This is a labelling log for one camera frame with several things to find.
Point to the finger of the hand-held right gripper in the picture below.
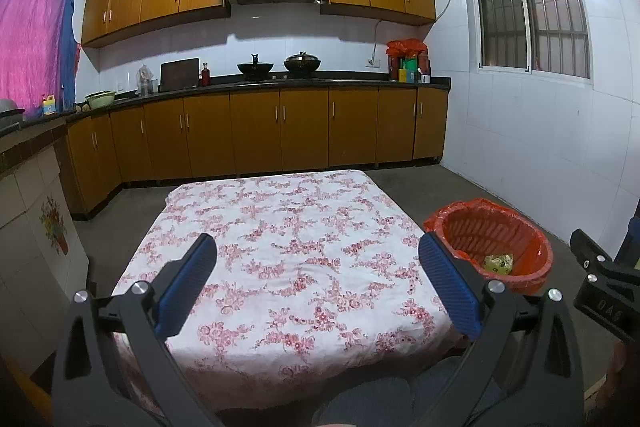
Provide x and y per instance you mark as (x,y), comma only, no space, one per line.
(595,264)

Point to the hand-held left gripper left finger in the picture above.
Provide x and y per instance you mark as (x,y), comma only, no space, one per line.
(185,284)

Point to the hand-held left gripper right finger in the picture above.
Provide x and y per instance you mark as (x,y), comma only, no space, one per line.
(450,289)

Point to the yellow green snack wrapper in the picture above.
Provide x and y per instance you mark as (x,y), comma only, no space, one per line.
(497,263)

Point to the red plastic mesh basket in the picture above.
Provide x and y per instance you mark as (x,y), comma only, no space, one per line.
(530,288)

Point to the orange bin liner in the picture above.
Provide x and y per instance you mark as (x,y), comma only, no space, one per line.
(480,227)

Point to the floral tablecloth table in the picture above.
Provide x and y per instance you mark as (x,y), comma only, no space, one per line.
(300,267)

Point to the person's left leg in jeans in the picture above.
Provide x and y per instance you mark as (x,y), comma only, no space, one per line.
(365,407)

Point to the tiled counter with flower decal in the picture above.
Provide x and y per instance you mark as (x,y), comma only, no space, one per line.
(30,187)

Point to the row of lower wooden cabinets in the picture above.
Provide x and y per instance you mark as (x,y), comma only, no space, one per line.
(300,127)

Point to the green basin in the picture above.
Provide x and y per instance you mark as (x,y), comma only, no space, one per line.
(100,100)

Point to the dark cutting board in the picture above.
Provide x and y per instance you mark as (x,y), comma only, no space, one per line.
(179,74)

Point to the green box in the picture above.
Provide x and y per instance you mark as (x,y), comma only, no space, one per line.
(410,69)

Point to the yellow detergent bottle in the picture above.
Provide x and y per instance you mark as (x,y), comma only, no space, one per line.
(48,107)

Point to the black wok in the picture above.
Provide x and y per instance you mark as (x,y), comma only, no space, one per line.
(255,69)

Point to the dark red bottle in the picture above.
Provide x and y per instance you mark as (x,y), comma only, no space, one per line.
(425,64)

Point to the black kitchen countertop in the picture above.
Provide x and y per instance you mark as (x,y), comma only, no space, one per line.
(350,82)

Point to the orange bag over condiments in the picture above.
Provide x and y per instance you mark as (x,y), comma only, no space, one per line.
(407,48)

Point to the metal basin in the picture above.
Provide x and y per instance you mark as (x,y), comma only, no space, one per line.
(10,107)

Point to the black lidded pot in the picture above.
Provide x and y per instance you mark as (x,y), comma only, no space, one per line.
(302,64)

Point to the barred window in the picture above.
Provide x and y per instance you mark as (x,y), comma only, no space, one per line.
(530,7)

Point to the pink cloth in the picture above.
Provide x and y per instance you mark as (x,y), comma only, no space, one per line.
(30,32)

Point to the wall socket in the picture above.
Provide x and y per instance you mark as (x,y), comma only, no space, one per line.
(372,62)

